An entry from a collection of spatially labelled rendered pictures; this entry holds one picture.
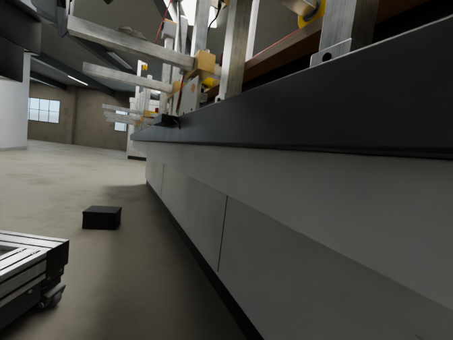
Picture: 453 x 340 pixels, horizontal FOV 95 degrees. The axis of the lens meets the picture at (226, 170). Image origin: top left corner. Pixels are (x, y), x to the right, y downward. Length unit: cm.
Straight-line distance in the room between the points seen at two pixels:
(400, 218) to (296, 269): 39
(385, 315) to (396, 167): 31
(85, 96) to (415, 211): 1501
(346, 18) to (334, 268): 42
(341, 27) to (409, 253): 21
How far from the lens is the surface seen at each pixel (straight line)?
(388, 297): 47
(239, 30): 49
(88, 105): 1487
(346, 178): 24
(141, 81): 87
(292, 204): 28
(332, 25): 28
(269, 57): 64
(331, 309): 54
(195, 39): 73
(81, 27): 64
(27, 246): 96
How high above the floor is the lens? 61
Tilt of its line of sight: 5 degrees down
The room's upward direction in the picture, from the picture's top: 7 degrees clockwise
